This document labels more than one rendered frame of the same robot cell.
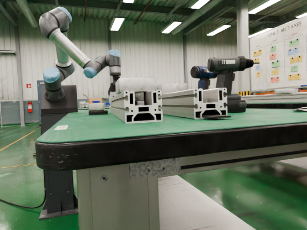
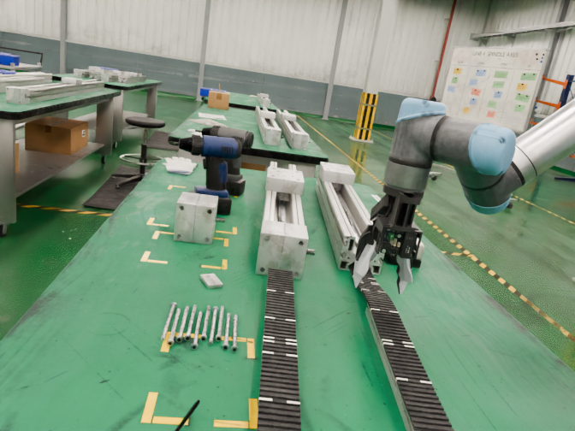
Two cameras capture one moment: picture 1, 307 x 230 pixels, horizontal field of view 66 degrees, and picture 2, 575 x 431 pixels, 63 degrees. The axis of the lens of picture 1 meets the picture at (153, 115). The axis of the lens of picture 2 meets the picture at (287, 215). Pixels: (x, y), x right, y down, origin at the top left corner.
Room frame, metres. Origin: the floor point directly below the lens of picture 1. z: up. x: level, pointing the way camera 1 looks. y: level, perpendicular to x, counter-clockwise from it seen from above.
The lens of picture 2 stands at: (2.44, 0.18, 1.19)
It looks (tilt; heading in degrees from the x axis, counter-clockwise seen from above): 16 degrees down; 189
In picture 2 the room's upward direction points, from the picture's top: 9 degrees clockwise
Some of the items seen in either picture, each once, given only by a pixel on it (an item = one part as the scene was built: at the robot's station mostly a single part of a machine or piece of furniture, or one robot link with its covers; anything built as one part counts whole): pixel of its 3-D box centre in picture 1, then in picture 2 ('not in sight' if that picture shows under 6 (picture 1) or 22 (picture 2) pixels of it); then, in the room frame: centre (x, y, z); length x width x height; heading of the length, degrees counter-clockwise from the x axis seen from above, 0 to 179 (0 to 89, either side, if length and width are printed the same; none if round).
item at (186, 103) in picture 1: (169, 103); (281, 199); (1.05, -0.07, 0.82); 0.80 x 0.10 x 0.09; 12
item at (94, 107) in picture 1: (97, 108); (400, 248); (1.26, 0.29, 0.81); 0.10 x 0.08 x 0.06; 102
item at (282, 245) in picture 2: not in sight; (287, 250); (1.49, 0.03, 0.83); 0.12 x 0.09 x 0.10; 102
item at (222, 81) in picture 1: (234, 84); (220, 159); (0.94, -0.32, 0.89); 0.20 x 0.08 x 0.22; 91
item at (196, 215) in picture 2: not in sight; (201, 218); (1.40, -0.20, 0.83); 0.11 x 0.10 x 0.10; 106
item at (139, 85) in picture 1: (134, 91); (335, 176); (0.77, 0.06, 0.87); 0.16 x 0.11 x 0.07; 12
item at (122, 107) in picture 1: (126, 105); (341, 208); (1.01, 0.11, 0.82); 0.80 x 0.10 x 0.09; 12
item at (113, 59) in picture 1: (114, 58); (418, 132); (1.60, 0.24, 1.13); 0.09 x 0.08 x 0.11; 58
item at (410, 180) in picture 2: (114, 70); (407, 176); (1.60, 0.24, 1.05); 0.08 x 0.08 x 0.05
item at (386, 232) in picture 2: (115, 82); (397, 221); (1.60, 0.24, 0.97); 0.09 x 0.08 x 0.12; 12
